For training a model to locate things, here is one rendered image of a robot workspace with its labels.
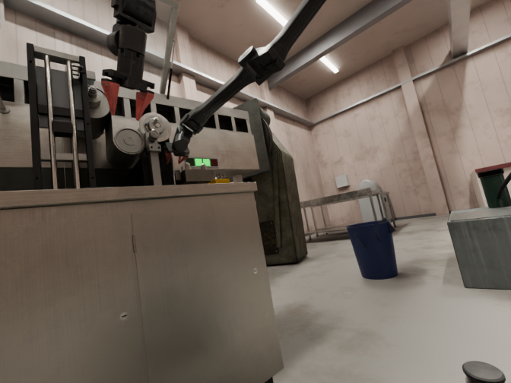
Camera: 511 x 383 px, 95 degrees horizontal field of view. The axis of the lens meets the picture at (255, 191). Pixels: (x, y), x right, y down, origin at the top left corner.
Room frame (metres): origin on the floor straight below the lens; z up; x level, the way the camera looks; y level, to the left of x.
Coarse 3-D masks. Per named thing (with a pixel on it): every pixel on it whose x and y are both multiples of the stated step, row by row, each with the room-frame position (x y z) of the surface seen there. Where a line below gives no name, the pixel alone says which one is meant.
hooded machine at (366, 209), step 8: (360, 184) 7.47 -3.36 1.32; (368, 184) 7.32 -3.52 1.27; (376, 184) 7.44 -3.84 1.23; (360, 200) 7.51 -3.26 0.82; (368, 200) 7.36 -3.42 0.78; (376, 200) 7.19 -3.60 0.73; (384, 200) 7.24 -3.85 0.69; (360, 208) 7.55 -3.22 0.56; (368, 208) 7.39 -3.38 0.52; (376, 208) 7.23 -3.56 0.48; (368, 216) 7.43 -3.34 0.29; (376, 216) 7.26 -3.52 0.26; (384, 216) 7.12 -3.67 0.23
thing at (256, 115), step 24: (264, 120) 3.40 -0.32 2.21; (264, 144) 3.32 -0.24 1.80; (264, 168) 3.35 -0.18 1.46; (288, 168) 3.76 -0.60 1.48; (264, 192) 3.70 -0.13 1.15; (288, 192) 3.60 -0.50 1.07; (264, 216) 3.74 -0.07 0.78; (288, 216) 3.56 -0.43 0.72; (264, 240) 3.76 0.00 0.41; (288, 240) 3.59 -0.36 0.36
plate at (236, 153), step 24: (0, 120) 0.97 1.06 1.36; (24, 120) 1.02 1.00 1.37; (120, 120) 1.27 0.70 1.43; (0, 144) 0.97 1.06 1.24; (24, 144) 1.02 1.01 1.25; (48, 144) 1.07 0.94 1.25; (96, 144) 1.19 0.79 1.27; (192, 144) 1.54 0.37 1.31; (216, 144) 1.66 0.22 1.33; (240, 144) 1.80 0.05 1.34; (192, 168) 1.53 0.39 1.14; (216, 168) 1.64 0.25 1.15; (240, 168) 1.78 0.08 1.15
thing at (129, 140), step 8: (120, 128) 0.97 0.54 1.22; (128, 128) 0.99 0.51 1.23; (120, 136) 0.98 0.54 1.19; (128, 136) 0.99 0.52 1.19; (136, 136) 1.02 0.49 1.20; (120, 144) 0.97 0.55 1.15; (128, 144) 0.99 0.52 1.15; (136, 144) 1.02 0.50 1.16; (128, 152) 0.99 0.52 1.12; (136, 152) 1.01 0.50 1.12
